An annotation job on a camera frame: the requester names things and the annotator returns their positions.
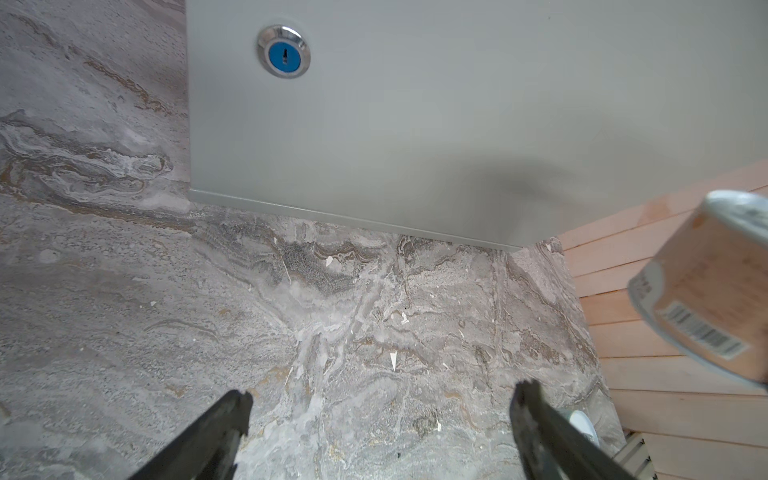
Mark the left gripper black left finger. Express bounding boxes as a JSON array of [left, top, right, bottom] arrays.
[[131, 390, 253, 479]]

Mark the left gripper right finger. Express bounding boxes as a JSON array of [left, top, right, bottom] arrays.
[[509, 380, 632, 480]]

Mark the brown label pull-tab can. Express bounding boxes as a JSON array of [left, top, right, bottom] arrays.
[[627, 190, 767, 388]]

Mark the teal label pull-tab can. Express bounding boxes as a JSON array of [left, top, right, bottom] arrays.
[[558, 409, 600, 447]]

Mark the grey metal cabinet box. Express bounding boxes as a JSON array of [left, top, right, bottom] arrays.
[[186, 1, 767, 249]]

